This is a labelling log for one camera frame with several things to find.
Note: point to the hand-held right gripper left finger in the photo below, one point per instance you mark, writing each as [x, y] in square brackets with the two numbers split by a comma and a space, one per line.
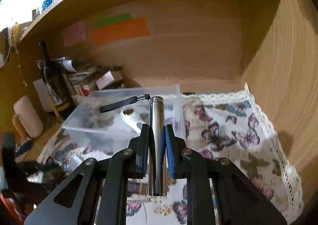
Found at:
[143, 155]

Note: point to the clear plastic storage box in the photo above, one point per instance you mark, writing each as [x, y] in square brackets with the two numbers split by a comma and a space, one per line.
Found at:
[124, 120]

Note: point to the green sticky note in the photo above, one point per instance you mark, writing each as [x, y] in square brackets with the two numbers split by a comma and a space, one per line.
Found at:
[112, 20]

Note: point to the wooden shelf unit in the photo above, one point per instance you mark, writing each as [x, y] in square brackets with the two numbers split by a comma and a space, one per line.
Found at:
[174, 41]

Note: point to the dark glass wine bottle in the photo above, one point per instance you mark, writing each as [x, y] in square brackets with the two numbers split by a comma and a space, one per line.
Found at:
[51, 78]

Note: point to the pile of books and papers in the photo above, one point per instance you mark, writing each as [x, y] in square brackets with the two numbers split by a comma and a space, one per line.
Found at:
[94, 78]

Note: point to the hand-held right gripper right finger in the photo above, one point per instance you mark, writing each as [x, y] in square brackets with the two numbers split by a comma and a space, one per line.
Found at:
[170, 158]

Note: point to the butterfly print tablecloth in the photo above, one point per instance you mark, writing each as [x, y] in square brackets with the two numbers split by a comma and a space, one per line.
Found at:
[223, 145]

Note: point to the pink sticky note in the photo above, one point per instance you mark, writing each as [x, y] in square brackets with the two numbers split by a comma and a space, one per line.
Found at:
[74, 33]

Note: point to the orange sticky note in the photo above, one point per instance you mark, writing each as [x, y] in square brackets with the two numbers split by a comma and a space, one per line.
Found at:
[120, 31]

